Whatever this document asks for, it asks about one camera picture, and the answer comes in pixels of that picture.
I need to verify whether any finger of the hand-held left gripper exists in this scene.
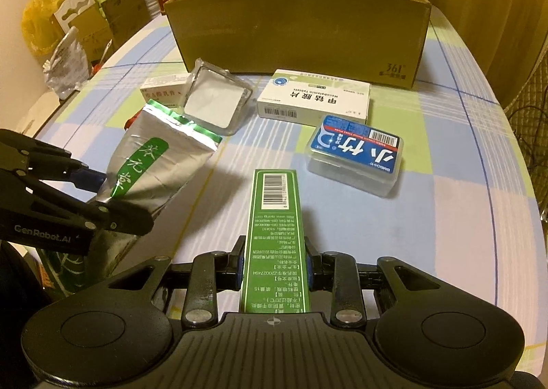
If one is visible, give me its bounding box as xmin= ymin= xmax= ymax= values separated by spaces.
xmin=0 ymin=170 xmax=154 ymax=237
xmin=0 ymin=128 xmax=107 ymax=194

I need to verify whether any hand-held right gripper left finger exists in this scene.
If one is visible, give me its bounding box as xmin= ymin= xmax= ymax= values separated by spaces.
xmin=107 ymin=242 xmax=246 ymax=328

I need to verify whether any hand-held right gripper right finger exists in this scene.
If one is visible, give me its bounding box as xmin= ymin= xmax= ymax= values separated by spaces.
xmin=302 ymin=242 xmax=423 ymax=329

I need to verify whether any long green medicine box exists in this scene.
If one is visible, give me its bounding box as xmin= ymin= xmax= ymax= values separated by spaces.
xmin=238 ymin=169 xmax=318 ymax=315

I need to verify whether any silver tea pouch green label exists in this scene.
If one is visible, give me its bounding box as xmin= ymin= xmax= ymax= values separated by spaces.
xmin=86 ymin=100 xmax=224 ymax=270

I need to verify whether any white tablet box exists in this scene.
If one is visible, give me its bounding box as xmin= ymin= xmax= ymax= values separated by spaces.
xmin=256 ymin=69 xmax=373 ymax=128

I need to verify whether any brown cardboard box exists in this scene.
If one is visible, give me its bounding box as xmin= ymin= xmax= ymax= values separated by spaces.
xmin=164 ymin=0 xmax=433 ymax=89

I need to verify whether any desktop with checked tablecloth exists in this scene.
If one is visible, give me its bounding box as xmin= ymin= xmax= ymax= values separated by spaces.
xmin=32 ymin=0 xmax=548 ymax=373

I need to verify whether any green and orange packet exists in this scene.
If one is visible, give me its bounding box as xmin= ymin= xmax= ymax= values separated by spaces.
xmin=38 ymin=249 xmax=88 ymax=298

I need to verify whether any crumpled white plastic bag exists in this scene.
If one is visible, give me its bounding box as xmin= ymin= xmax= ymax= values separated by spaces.
xmin=42 ymin=26 xmax=94 ymax=99

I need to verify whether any white ointment box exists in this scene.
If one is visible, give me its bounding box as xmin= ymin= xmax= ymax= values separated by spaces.
xmin=140 ymin=75 xmax=189 ymax=110

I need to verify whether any clear floss box blue label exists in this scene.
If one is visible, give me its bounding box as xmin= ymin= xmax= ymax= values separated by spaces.
xmin=306 ymin=114 xmax=405 ymax=198

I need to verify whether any clear square plastic container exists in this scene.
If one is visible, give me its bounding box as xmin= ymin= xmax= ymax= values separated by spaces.
xmin=179 ymin=58 xmax=253 ymax=135

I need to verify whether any cardboard carton with white tabs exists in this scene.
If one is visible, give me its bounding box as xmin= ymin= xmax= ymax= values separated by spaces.
xmin=55 ymin=0 xmax=109 ymax=65

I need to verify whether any yellow plastic bag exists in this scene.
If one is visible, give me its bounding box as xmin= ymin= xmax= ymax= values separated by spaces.
xmin=21 ymin=0 xmax=68 ymax=58

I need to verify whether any plain brown carton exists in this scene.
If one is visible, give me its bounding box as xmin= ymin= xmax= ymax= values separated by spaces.
xmin=100 ymin=0 xmax=149 ymax=48

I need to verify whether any woven beige chair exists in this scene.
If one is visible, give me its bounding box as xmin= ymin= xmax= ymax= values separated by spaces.
xmin=500 ymin=41 xmax=548 ymax=219

